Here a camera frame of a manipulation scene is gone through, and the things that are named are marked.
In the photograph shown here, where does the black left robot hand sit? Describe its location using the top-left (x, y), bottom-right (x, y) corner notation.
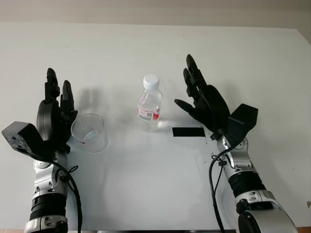
top-left (35, 67), bottom-right (79, 152)

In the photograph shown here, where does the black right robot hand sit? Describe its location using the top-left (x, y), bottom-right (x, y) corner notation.
top-left (174, 54), bottom-right (231, 140)

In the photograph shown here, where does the clear plastic water bottle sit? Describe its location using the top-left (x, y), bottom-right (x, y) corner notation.
top-left (137, 74), bottom-right (163, 133)

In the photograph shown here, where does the clear plastic cup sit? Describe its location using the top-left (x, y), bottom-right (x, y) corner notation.
top-left (70, 113), bottom-right (110, 154)

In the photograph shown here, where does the black tape rectangle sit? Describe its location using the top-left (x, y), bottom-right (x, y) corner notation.
top-left (172, 127), bottom-right (206, 138)

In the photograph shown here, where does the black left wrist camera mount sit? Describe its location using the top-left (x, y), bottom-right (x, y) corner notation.
top-left (1, 121), bottom-right (57, 162)

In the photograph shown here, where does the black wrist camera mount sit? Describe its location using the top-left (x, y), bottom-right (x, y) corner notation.
top-left (227, 103), bottom-right (259, 149)
top-left (1, 121), bottom-right (57, 162)

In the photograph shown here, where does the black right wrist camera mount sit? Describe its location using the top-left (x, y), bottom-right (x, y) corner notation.
top-left (227, 103), bottom-right (259, 149)

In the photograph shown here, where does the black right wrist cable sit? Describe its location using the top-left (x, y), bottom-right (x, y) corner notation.
top-left (209, 143), bottom-right (242, 232)

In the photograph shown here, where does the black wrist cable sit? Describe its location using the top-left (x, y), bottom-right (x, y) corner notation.
top-left (34, 157), bottom-right (84, 232)
top-left (209, 143), bottom-right (242, 232)

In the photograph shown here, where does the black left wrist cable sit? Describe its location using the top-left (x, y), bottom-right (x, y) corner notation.
top-left (34, 157), bottom-right (84, 232)

